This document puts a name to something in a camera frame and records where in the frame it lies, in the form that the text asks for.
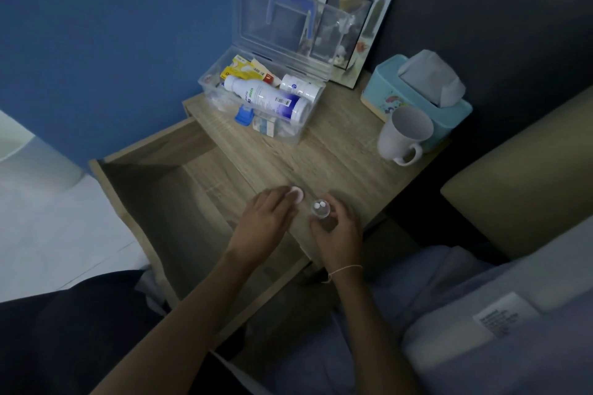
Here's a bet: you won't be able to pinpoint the person's right hand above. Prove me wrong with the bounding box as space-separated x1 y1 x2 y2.
309 193 364 273

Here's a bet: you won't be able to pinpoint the person's left hand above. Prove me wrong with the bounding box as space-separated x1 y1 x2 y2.
224 185 305 266

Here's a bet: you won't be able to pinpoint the small clear pill jar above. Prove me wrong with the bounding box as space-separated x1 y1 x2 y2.
309 197 332 220

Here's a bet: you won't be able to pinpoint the wooden drawer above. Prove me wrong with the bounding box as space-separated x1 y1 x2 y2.
88 117 314 349

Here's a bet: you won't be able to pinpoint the clear plastic medicine box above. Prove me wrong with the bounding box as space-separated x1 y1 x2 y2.
198 0 355 146

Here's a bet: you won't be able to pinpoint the person's left forearm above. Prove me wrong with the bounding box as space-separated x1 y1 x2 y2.
90 251 269 395

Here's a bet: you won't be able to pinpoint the person's right forearm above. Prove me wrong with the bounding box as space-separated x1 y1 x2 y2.
331 269 425 395

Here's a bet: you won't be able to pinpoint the small blue-white medicine box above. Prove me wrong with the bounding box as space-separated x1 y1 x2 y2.
252 114 277 137

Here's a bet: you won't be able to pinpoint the large white spray bottle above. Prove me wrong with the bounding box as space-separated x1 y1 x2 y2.
222 75 310 125

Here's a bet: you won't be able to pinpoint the small white pill bottle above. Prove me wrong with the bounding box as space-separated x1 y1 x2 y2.
279 73 323 103

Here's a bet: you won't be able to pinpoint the yellow medicine box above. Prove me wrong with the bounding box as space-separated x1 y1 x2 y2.
220 54 272 85

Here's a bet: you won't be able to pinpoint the light blue tissue box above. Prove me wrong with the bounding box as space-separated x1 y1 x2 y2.
360 54 473 152

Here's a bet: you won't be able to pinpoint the person's black trousers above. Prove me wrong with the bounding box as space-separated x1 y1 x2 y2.
0 269 251 395

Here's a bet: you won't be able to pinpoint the pale blue-grey bedding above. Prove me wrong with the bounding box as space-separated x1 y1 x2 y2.
259 216 593 395

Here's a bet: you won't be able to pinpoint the wooden nightstand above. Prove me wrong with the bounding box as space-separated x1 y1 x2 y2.
182 70 453 270

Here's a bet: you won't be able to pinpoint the white mug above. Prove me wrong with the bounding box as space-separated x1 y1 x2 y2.
376 106 435 167

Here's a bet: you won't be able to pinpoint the white bedding label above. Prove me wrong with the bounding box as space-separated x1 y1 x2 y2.
472 291 542 340

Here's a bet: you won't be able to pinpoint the white tissue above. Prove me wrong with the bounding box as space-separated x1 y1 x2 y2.
397 49 466 109

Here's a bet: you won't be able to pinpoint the white string bracelet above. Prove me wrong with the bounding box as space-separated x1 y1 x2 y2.
322 264 364 285

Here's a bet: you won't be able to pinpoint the beige bed frame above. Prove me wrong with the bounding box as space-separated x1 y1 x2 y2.
440 84 593 261

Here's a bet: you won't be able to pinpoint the pale photo frame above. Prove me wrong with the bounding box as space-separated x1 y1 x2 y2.
309 0 398 90

